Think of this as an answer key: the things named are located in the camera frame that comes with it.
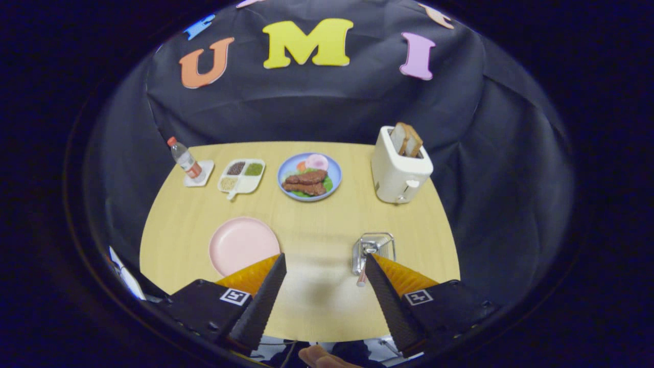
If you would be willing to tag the brown grilled sausage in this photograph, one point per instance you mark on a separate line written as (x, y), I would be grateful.
(304, 188)
(306, 178)

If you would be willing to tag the pink plate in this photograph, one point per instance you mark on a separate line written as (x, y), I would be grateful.
(240, 245)

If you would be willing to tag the toast slice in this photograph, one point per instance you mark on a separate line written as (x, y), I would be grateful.
(397, 139)
(413, 140)

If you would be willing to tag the white sheet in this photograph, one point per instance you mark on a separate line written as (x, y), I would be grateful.
(127, 278)

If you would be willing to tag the green lettuce leaf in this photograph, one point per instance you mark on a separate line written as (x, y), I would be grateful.
(328, 184)

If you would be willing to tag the pink ham slice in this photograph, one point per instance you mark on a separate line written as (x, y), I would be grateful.
(317, 162)

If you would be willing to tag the person's dark clothing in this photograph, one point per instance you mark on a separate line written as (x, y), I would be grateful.
(352, 352)

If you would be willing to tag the white divided tray with beans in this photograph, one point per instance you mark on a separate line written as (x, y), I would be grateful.
(248, 184)

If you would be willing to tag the black backdrop cloth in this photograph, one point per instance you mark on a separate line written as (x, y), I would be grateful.
(306, 107)

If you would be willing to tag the white square coaster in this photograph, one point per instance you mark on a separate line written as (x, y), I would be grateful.
(207, 171)

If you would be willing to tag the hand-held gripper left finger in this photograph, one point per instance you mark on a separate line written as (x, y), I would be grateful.
(258, 306)

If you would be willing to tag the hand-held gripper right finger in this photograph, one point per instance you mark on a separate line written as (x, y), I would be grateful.
(391, 306)

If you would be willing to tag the white toaster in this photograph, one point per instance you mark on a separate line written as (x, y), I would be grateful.
(396, 176)

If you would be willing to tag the clear water bottle red label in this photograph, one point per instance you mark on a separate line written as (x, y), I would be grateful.
(185, 159)

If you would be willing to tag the blue plate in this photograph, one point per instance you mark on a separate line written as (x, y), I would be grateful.
(335, 168)

